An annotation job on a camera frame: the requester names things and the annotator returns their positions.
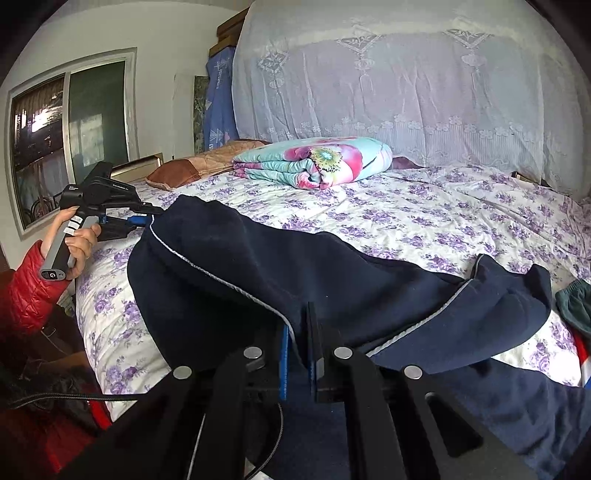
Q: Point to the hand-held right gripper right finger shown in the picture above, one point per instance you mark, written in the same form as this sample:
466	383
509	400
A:
315	369

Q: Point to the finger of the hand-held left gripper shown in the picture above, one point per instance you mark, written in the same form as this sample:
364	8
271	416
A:
138	206
127	224

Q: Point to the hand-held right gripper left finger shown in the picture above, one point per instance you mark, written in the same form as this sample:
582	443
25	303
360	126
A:
284	362

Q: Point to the navy pants with grey stripe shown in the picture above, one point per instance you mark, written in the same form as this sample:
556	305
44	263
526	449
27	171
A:
231	263

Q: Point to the person's left forearm red sleeve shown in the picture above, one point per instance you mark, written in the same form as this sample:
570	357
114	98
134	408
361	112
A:
27	290

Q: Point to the person's left hand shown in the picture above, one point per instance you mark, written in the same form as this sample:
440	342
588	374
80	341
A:
83	249

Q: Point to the brown pillow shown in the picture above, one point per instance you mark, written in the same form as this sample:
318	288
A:
184	171

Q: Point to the sliding glass window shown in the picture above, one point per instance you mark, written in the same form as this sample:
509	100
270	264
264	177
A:
92	115

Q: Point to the blue printed cloth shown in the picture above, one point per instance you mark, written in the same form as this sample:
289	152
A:
221	106

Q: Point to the folded floral quilt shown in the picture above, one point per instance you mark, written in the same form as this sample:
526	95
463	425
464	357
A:
286	161

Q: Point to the purple floral bedsheet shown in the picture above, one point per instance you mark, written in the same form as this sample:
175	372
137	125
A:
415	217

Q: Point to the person's dark red clothing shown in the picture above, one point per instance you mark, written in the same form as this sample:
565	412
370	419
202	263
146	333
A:
41	415

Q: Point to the purple cloth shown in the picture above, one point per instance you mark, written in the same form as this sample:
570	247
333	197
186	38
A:
404	162

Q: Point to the red and blue cloth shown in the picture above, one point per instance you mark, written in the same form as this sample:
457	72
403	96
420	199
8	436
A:
584	364

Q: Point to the dark green garment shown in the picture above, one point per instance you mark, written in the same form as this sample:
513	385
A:
577	304

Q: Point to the white lace cover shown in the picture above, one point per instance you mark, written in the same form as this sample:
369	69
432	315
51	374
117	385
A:
392	83

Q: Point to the dark wooden furniture edge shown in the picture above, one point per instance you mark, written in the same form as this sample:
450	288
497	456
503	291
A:
528	180

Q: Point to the beige bed frame end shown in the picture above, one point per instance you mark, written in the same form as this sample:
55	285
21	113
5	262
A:
138	166

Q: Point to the green wall picture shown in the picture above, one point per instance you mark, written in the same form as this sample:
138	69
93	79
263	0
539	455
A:
201	115

